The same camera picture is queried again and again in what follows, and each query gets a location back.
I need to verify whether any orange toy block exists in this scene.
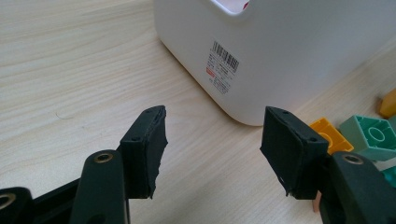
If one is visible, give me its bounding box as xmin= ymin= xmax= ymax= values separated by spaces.
xmin=309 ymin=117 xmax=355 ymax=156
xmin=376 ymin=88 xmax=396 ymax=119

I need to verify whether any pink toy block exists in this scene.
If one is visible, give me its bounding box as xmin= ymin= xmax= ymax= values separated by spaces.
xmin=312 ymin=190 xmax=323 ymax=213

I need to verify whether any cyan toy block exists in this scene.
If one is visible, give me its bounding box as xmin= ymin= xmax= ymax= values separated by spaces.
xmin=381 ymin=166 xmax=396 ymax=189

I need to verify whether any white plastic storage box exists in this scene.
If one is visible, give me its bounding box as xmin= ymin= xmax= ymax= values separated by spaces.
xmin=153 ymin=0 xmax=396 ymax=127

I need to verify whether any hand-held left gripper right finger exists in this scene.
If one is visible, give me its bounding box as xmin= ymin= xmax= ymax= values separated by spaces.
xmin=260 ymin=105 xmax=330 ymax=201

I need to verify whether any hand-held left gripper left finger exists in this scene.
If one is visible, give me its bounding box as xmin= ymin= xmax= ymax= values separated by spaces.
xmin=118 ymin=105 xmax=169 ymax=200

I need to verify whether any teal green toy block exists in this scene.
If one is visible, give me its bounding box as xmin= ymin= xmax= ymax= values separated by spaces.
xmin=338 ymin=115 xmax=396 ymax=161

